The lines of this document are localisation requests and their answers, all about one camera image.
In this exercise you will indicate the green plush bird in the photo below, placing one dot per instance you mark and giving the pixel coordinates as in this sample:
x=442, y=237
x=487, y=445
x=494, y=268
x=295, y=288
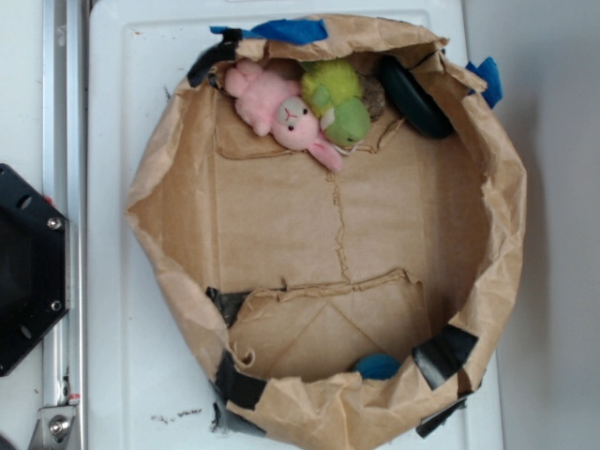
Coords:
x=332, y=90

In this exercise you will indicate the brown paper bag bin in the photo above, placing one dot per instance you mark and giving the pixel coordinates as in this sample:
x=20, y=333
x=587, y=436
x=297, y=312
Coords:
x=281, y=274

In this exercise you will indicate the pink plush bunny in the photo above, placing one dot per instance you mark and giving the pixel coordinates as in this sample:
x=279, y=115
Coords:
x=271, y=105

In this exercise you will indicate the grey brown fuzzy ball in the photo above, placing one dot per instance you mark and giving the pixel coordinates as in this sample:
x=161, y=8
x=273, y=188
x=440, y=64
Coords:
x=373, y=96

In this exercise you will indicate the blue fuzzy ball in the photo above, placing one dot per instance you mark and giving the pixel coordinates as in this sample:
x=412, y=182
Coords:
x=377, y=366

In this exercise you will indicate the dark teal oval case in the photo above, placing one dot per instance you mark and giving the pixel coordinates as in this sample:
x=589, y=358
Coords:
x=410, y=98

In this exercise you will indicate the blue tape piece top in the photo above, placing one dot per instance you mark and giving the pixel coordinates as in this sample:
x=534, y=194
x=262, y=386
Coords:
x=297, y=31

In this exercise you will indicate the blue tape piece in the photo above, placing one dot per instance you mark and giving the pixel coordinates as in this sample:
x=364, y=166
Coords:
x=297, y=31
x=489, y=72

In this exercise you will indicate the white plastic tray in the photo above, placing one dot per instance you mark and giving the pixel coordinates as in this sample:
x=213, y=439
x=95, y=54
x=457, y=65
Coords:
x=144, y=389

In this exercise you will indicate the blue tape piece right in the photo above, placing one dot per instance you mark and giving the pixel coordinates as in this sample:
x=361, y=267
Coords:
x=489, y=72

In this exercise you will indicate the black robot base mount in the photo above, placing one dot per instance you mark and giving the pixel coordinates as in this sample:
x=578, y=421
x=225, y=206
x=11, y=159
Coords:
x=33, y=268

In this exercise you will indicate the aluminium frame rail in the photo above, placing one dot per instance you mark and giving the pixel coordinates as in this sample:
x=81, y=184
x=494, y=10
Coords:
x=62, y=418

